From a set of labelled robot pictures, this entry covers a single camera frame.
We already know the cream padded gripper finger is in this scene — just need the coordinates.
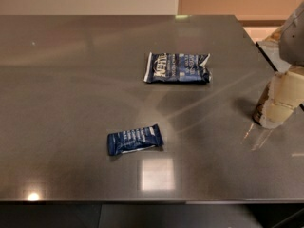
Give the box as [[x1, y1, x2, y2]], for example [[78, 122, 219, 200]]
[[265, 27, 282, 43], [263, 66, 304, 129]]

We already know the orange LaCroix can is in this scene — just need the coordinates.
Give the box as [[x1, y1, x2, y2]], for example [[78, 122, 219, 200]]
[[252, 84, 270, 127]]

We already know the blue Kettle chip bag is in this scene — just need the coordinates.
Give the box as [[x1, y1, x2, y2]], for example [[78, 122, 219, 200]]
[[143, 52, 211, 84]]

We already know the small blue snack packet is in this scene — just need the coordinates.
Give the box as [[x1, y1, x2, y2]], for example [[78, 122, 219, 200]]
[[107, 124, 163, 156]]

